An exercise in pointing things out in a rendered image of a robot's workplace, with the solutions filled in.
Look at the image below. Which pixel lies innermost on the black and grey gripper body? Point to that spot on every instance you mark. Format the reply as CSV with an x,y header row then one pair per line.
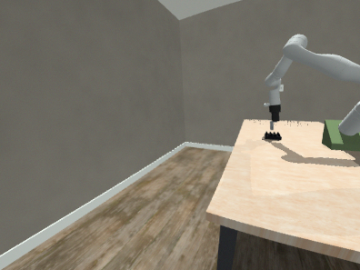
x,y
274,108

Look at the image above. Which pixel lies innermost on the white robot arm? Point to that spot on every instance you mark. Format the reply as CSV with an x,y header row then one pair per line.
x,y
334,66

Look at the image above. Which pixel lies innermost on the black knob box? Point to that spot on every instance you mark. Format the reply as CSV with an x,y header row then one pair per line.
x,y
274,137

